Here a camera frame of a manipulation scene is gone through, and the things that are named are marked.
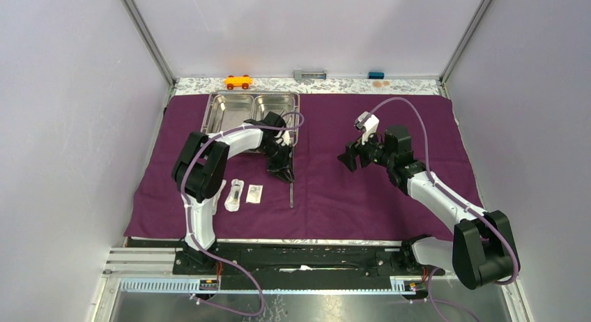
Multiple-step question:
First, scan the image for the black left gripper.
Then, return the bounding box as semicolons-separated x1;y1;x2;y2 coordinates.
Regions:
257;141;293;183

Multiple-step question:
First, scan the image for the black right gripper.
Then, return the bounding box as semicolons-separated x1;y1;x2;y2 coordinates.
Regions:
337;127;394;173

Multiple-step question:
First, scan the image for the small white sterile packet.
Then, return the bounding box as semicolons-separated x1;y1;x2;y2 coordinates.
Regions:
245;185;263;204

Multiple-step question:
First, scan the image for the purple cloth wrap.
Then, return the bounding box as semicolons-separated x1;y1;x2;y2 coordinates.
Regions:
123;92;484;241

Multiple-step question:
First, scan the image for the perforated steel instrument tray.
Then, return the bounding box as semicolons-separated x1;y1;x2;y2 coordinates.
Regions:
201;90;300;134

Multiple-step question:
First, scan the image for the long white sterile packet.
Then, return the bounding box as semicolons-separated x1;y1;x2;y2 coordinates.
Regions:
212;179;227;215

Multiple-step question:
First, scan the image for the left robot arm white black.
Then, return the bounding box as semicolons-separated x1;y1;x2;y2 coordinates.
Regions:
172;112;304;274

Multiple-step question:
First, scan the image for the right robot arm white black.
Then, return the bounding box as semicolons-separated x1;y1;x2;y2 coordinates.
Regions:
337;125;520;289

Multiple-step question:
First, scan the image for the blue plastic block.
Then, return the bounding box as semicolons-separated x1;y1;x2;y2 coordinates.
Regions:
367;71;385;79

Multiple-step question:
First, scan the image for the orange toy car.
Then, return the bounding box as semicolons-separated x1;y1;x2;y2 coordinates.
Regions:
224;75;253;90

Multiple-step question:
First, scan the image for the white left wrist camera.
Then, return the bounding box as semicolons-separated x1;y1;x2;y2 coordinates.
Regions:
278;130;293;146

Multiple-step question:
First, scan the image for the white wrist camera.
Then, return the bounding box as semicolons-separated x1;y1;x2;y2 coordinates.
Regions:
355;112;379;145
278;130;293;146

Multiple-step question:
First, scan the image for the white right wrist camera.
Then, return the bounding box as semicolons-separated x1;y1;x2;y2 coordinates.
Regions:
355;112;379;145

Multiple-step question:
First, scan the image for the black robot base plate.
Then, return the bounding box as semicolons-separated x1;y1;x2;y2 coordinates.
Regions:
172;242;433;290

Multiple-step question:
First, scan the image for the slotted grey cable duct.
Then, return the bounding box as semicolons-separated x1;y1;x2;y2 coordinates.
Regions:
119;277;415;295

